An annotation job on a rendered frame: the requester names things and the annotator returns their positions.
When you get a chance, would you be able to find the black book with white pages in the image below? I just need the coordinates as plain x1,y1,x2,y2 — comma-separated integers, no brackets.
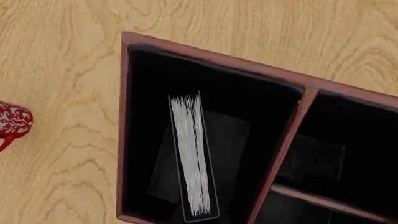
167,90,221,223

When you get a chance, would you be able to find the red-brown desk caddy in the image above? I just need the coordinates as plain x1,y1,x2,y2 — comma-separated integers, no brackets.
116,30,398,224

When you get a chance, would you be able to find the red patterned mug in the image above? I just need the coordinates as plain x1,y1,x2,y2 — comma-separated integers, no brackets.
0,100,34,152

